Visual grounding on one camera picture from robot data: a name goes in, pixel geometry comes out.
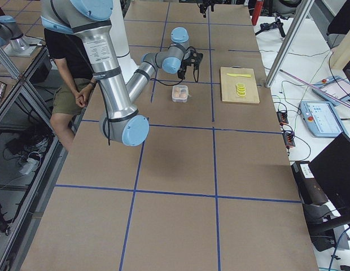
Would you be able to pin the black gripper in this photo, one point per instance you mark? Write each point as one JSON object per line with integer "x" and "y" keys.
{"x": 182, "y": 72}

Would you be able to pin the clear plastic egg box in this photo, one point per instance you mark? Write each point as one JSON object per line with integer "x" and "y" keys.
{"x": 180, "y": 89}

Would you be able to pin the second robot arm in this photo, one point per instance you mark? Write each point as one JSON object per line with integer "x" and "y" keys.
{"x": 13, "y": 40}

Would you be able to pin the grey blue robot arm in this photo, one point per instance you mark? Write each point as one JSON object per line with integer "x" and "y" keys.
{"x": 100, "y": 26}

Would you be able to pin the wooden cutting board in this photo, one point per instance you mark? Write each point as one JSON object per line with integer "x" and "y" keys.
{"x": 229, "y": 88}

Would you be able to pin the yellow plastic knife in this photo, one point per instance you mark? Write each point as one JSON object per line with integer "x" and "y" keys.
{"x": 239, "y": 75}

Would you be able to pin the seated person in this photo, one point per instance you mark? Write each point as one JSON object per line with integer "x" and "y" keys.
{"x": 68, "y": 53}

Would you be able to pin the teach pendant tablet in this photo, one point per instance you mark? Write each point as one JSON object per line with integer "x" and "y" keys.
{"x": 321, "y": 119}

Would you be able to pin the black computer monitor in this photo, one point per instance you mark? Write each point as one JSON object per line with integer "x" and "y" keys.
{"x": 331, "y": 169}

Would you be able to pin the black camera stand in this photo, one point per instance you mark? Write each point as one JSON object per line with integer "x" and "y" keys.
{"x": 204, "y": 5}

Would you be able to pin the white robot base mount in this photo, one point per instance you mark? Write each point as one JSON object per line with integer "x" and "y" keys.
{"x": 120, "y": 42}

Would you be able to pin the aluminium frame post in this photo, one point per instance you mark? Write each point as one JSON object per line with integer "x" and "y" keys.
{"x": 297, "y": 22}

